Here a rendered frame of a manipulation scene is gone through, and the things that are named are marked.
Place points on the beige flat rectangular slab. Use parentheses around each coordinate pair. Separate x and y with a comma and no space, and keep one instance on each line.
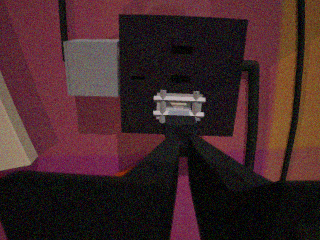
(16,149)

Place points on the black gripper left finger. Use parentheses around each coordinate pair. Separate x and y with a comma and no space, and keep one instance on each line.
(138,205)

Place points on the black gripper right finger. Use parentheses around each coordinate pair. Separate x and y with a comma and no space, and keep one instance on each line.
(232,202)

